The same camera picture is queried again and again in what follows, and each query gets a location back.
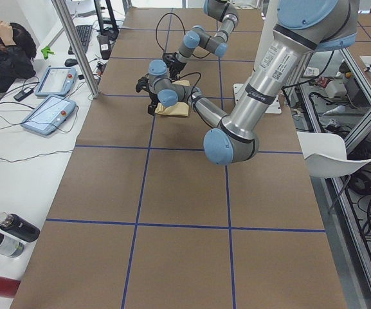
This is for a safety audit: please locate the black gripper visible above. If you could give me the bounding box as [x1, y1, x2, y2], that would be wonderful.
[147, 91, 159, 115]
[169, 53, 185, 80]

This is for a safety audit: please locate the cream long-sleeve printed shirt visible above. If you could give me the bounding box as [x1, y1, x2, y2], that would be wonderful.
[153, 80, 189, 117]

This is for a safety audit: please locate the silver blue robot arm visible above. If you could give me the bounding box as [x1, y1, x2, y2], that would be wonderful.
[163, 0, 239, 79]
[146, 1, 359, 165]

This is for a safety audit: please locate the dark box with label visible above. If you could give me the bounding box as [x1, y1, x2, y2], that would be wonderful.
[96, 34, 111, 60]

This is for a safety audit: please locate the black computer mouse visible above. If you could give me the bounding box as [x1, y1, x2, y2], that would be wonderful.
[64, 58, 78, 67]

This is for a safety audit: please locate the black keyboard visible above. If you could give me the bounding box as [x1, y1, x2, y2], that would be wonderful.
[75, 24, 93, 53]

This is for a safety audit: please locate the far teach pendant tablet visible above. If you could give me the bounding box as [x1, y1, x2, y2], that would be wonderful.
[34, 66, 77, 97]

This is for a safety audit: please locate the teach pendant tablet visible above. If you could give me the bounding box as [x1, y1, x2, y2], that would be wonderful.
[34, 66, 77, 97]
[20, 95, 77, 136]

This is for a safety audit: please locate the near teach pendant tablet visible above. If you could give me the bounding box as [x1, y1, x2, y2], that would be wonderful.
[20, 95, 77, 136]

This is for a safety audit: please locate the green plastic clip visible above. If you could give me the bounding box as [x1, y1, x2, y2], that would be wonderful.
[41, 46, 55, 60]

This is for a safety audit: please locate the black handheld phone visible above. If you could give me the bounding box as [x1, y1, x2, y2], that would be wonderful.
[14, 87, 34, 102]

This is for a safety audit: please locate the seated person in black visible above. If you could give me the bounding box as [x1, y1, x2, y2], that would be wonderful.
[0, 21, 37, 93]

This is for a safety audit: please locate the white plastic chair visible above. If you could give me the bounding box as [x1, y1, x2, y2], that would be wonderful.
[297, 132, 371, 178]

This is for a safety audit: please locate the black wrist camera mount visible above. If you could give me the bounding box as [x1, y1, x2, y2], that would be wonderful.
[162, 52, 177, 66]

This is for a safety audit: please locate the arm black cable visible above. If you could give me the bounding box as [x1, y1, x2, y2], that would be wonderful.
[172, 72, 203, 97]

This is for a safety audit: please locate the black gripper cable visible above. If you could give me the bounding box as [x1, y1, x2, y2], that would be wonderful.
[155, 12, 188, 57]

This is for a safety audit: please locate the aluminium frame post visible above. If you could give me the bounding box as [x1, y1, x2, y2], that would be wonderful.
[51, 0, 100, 98]

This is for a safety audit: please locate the aluminium table frame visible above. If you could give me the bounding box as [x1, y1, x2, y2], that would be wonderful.
[287, 42, 371, 308]

